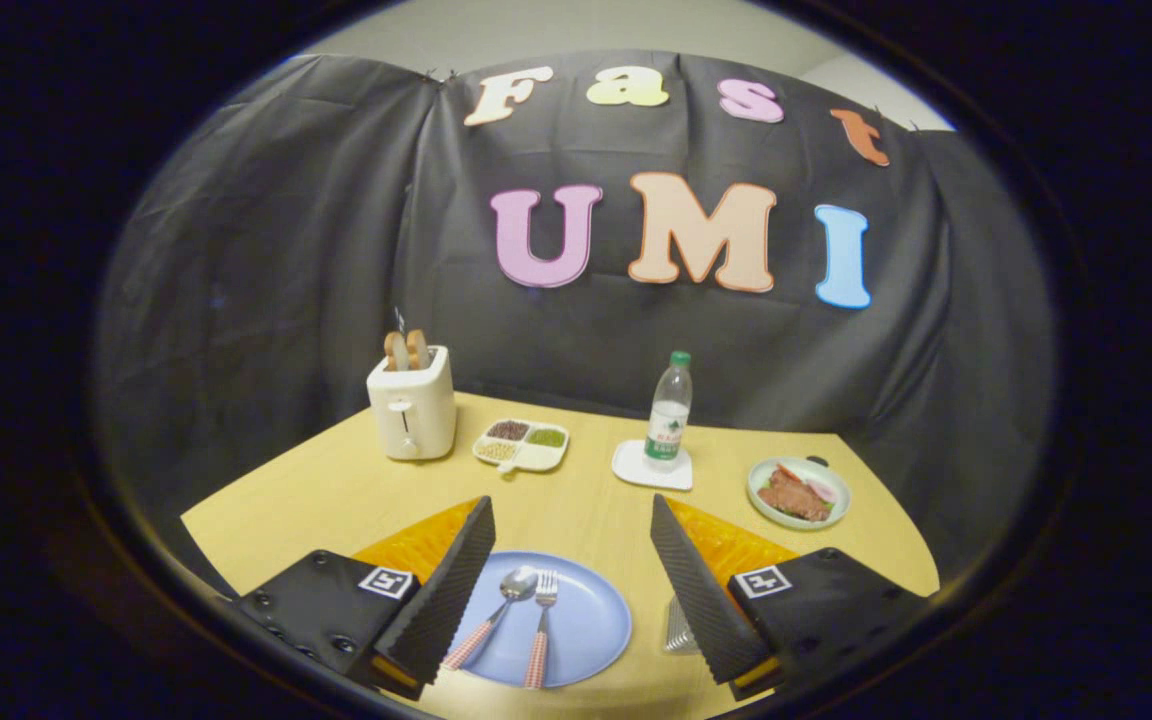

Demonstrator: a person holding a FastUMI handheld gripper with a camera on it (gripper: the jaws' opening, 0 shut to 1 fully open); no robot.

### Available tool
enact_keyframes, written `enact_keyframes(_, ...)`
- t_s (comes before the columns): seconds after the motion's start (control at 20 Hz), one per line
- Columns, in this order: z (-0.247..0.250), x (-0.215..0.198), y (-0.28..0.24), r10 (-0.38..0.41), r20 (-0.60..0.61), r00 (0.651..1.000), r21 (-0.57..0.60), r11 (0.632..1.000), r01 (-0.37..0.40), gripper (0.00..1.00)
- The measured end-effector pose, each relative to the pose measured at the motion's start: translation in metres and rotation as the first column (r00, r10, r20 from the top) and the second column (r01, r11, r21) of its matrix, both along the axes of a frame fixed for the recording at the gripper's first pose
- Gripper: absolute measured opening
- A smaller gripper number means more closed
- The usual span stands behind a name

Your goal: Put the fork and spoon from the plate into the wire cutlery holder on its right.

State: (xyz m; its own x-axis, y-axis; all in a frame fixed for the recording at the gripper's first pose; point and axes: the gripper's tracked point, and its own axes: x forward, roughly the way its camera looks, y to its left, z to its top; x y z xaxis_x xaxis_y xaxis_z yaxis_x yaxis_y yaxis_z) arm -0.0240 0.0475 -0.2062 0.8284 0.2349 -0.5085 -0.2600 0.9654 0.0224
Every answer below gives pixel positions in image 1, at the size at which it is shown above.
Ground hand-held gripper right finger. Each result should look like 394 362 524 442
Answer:
650 493 937 701

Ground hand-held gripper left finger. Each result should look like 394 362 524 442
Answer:
232 495 497 701

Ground metal spoon checked handle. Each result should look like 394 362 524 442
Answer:
442 566 540 671

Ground perforated metal tray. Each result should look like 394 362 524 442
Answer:
662 595 702 656

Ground blue round plate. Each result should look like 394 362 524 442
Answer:
441 551 633 689

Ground brown meat steak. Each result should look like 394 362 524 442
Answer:
758 468 830 522

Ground white square coaster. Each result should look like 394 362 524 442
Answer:
611 439 694 492

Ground white divided dish with beans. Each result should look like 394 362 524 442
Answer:
472 418 570 475

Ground pale green round plate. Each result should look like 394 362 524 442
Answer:
746 457 852 531

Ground clear water bottle green cap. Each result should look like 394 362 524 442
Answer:
644 350 694 473

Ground white toaster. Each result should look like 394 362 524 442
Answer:
366 345 458 462

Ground black backdrop cloth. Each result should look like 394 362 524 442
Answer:
91 50 1057 601

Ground metal fork checked handle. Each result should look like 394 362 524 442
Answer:
524 570 560 690

